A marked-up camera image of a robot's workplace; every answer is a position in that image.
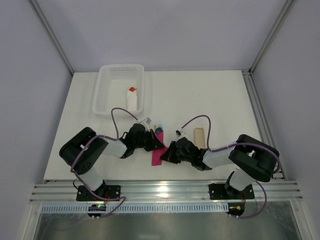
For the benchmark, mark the white rolled napkin bundle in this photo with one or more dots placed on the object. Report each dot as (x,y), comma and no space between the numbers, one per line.
(132,100)

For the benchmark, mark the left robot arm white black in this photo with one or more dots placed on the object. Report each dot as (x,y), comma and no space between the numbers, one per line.
(84,149)

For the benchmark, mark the right aluminium frame post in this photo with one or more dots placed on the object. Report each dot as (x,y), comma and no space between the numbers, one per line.
(276,26)

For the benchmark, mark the white plastic basket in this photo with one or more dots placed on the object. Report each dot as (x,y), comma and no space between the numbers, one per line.
(111,85)

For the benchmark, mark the right controller board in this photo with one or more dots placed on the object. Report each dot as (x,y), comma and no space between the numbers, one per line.
(235,209)

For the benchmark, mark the left controller board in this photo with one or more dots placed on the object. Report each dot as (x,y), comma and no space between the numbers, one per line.
(97,211)

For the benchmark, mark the pink paper napkin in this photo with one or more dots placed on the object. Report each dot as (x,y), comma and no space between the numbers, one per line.
(156,154)

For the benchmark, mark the aluminium front rail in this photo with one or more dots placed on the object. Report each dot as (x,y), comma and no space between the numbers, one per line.
(62,191)

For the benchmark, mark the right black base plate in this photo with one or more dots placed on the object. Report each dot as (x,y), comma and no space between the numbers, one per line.
(218,191)

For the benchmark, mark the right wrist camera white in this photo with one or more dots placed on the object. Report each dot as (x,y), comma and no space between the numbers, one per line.
(180,133)

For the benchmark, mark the controller board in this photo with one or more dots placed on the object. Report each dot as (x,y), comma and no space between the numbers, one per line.
(235,209)
(97,211)

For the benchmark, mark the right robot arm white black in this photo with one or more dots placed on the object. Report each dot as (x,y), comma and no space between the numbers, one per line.
(255,161)

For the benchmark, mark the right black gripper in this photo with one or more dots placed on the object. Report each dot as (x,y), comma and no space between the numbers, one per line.
(174,151)

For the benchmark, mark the left aluminium frame post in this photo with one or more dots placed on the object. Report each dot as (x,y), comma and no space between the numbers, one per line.
(51,34)

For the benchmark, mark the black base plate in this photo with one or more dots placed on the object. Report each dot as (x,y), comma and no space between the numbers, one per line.
(112,192)
(218,191)

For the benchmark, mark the beige wooden utensil tray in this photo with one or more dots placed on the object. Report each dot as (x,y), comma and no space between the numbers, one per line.
(199,138)

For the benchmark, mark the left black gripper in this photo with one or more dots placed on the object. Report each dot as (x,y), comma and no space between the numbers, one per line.
(150,140)

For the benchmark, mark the white slotted cable duct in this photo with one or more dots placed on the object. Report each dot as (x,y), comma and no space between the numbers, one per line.
(139,208)

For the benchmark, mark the right aluminium side rail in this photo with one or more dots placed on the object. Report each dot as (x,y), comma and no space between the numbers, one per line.
(258,110)

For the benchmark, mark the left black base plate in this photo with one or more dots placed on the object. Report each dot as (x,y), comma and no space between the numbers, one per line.
(112,192)

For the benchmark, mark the aluminium frame post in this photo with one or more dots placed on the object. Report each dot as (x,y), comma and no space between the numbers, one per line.
(276,26)
(51,34)

